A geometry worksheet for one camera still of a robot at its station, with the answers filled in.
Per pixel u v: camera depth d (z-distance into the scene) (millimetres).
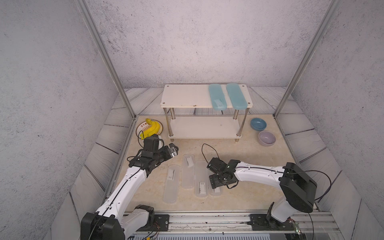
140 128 1125
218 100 791
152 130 1048
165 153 725
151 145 612
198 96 845
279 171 479
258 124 1140
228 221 741
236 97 832
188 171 892
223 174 631
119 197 441
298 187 439
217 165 669
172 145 741
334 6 700
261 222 726
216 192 827
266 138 1040
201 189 827
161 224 729
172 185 853
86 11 712
